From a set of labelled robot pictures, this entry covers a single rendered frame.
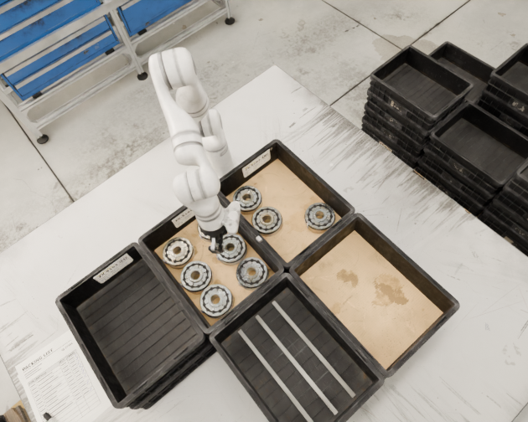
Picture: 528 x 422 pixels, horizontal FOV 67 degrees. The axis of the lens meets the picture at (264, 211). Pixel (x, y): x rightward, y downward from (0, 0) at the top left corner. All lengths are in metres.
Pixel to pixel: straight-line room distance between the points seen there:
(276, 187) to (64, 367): 0.95
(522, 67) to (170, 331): 2.12
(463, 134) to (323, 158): 0.87
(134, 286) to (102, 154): 1.60
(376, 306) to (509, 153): 1.26
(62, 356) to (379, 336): 1.06
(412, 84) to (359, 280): 1.27
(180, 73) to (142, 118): 1.95
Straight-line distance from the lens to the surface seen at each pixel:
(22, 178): 3.07
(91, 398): 1.54
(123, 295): 1.42
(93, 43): 2.96
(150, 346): 1.34
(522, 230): 2.19
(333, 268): 1.32
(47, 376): 1.62
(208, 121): 1.41
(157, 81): 1.03
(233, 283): 1.32
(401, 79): 2.31
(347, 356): 1.27
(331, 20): 3.43
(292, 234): 1.36
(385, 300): 1.31
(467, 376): 1.47
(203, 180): 0.89
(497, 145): 2.31
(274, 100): 1.89
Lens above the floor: 2.08
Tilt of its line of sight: 62 degrees down
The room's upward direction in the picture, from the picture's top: 11 degrees counter-clockwise
